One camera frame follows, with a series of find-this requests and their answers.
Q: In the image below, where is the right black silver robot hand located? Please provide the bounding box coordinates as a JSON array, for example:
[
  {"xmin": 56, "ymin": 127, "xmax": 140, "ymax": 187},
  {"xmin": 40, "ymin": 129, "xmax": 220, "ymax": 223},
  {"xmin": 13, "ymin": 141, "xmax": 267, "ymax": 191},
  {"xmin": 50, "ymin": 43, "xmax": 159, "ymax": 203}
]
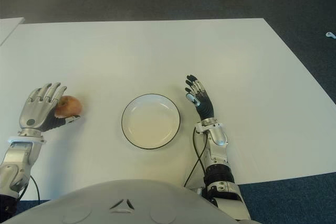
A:
[{"xmin": 184, "ymin": 74, "xmax": 215, "ymax": 123}]

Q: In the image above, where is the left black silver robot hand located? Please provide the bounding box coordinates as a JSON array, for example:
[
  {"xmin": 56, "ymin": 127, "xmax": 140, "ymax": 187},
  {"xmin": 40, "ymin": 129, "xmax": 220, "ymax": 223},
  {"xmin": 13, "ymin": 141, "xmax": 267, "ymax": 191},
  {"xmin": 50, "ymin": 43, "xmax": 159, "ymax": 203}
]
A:
[{"xmin": 17, "ymin": 82, "xmax": 82, "ymax": 133}]

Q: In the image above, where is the red yellow apple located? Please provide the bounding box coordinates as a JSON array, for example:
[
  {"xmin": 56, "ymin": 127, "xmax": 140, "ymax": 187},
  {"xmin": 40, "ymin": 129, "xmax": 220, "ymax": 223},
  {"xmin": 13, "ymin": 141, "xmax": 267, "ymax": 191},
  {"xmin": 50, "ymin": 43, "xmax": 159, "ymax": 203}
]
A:
[{"xmin": 54, "ymin": 95, "xmax": 83, "ymax": 119}]

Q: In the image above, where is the white plate with black rim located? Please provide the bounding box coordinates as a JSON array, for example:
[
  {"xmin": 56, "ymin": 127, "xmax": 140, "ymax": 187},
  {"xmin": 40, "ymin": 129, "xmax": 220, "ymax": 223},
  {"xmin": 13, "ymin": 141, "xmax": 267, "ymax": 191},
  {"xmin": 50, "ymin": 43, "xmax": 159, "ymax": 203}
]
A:
[{"xmin": 121, "ymin": 93, "xmax": 182, "ymax": 150}]

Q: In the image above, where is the white neighbouring table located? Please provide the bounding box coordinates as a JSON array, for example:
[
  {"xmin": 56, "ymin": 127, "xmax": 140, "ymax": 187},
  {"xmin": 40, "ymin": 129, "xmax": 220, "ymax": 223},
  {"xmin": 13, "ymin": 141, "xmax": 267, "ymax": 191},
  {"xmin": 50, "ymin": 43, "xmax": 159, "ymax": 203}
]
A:
[{"xmin": 0, "ymin": 17, "xmax": 26, "ymax": 47}]

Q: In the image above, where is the grey robot torso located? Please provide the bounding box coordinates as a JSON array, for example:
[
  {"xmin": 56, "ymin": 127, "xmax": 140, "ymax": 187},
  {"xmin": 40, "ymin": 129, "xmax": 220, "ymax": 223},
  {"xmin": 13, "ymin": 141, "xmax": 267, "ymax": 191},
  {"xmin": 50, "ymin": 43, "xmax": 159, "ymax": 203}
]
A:
[{"xmin": 3, "ymin": 179, "xmax": 238, "ymax": 224}]

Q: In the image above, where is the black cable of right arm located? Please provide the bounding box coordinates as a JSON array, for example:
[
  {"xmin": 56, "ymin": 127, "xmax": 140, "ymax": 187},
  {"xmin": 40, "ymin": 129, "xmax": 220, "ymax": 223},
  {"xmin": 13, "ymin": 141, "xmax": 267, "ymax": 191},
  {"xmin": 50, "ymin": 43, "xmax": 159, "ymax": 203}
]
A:
[{"xmin": 183, "ymin": 127, "xmax": 208, "ymax": 188}]

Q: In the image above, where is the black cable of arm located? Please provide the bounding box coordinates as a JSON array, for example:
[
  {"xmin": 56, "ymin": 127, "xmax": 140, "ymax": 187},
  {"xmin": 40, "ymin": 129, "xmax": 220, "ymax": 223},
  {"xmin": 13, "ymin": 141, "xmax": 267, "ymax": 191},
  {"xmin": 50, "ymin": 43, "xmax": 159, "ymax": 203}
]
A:
[
  {"xmin": 18, "ymin": 175, "xmax": 40, "ymax": 201},
  {"xmin": 183, "ymin": 127, "xmax": 208, "ymax": 188}
]

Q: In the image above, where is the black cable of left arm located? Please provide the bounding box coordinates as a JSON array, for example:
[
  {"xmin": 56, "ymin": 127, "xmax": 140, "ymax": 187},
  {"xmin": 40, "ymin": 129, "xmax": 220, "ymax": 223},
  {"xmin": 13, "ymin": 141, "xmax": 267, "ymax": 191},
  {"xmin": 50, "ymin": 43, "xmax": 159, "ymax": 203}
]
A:
[{"xmin": 18, "ymin": 175, "xmax": 40, "ymax": 201}]

